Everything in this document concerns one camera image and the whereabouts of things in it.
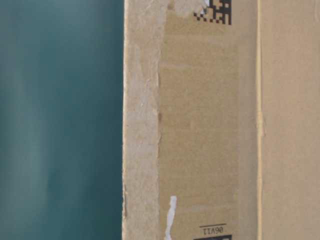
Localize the brown cardboard box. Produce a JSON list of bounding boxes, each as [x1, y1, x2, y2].
[[122, 0, 320, 240]]

